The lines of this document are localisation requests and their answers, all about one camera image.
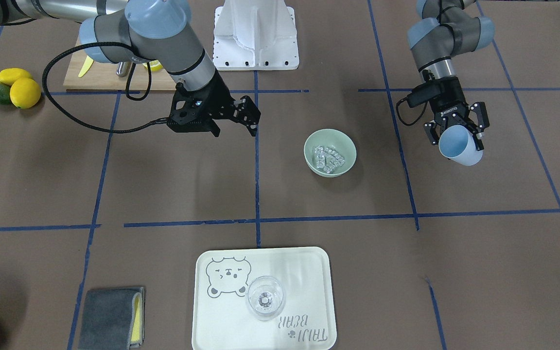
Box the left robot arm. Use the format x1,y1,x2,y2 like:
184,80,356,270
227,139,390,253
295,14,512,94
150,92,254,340
405,0,495,151

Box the clear wine glass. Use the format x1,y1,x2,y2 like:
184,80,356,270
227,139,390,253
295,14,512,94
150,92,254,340
246,275,286,322

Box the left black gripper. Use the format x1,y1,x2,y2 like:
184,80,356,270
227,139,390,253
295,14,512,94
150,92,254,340
407,77,490,151

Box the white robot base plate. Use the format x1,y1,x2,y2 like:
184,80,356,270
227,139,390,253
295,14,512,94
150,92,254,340
212,0,300,71

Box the grey folded cloth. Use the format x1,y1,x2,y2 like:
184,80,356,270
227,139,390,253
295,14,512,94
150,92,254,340
78,286,146,350

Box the wooden cutting board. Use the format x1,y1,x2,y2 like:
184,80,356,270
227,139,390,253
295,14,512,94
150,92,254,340
63,52,176,91

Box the yellow plastic knife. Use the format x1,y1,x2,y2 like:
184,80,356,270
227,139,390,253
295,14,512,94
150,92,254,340
78,56,94,78

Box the whole yellow lemon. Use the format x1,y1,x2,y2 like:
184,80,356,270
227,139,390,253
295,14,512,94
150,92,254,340
10,78,42,109

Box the steel muddler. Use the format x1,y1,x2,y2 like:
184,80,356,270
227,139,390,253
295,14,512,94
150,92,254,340
116,62,132,78

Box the cream bear tray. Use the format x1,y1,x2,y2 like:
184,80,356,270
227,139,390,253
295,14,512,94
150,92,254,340
192,246,337,350

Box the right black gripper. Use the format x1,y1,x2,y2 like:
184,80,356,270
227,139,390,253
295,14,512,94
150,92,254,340
166,73,262,138

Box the green bowl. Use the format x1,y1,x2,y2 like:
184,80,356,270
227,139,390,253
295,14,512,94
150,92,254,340
303,128,357,178

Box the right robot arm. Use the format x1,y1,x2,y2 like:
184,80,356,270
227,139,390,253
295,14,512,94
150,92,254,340
0,0,261,137

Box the light blue plastic cup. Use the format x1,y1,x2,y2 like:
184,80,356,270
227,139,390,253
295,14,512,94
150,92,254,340
438,125,484,166

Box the ice cubes in bowl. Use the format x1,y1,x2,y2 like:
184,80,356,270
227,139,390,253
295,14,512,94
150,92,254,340
313,145,345,175

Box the yellow sponge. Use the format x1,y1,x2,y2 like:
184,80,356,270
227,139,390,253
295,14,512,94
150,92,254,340
130,293,143,347

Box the lemon half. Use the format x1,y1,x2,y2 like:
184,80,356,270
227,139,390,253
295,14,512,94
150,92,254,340
142,60,164,72

